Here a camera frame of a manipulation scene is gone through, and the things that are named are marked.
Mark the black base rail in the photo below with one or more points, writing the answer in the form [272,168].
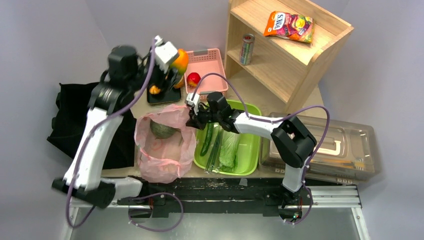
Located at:
[263,196]

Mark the red tomato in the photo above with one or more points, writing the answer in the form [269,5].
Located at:
[193,79]

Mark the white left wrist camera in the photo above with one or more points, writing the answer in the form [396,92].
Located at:
[165,53]

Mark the green plastic tray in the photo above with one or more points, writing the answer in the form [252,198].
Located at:
[246,159]

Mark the silver drink can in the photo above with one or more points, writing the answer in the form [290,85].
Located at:
[246,50]

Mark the clear plastic toolbox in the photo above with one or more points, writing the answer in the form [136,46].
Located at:
[348,154]

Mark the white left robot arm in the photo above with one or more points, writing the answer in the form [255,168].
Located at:
[109,100]

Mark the napa cabbage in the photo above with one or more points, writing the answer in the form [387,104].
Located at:
[228,152]

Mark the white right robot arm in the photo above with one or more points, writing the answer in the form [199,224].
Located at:
[294,142]

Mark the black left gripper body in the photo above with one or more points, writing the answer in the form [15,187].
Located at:
[159,77]

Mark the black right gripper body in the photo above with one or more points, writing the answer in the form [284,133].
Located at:
[197,117]

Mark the orange snack packet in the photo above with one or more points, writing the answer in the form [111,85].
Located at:
[290,26]

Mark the orange green mango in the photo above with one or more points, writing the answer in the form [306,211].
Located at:
[181,64]

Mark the pink plastic grocery bag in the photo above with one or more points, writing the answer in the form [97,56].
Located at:
[165,160]

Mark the black cloth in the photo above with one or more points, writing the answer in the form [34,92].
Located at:
[69,124]

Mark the pink perforated plastic basket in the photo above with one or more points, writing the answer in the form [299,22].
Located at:
[205,62]

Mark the black rectangular tray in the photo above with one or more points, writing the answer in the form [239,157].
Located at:
[165,97]

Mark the green cucumber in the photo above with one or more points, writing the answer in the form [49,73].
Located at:
[207,140]

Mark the wooden shelf unit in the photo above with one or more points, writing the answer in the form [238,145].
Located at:
[291,70]

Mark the green netted melon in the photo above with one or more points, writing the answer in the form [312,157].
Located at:
[161,131]

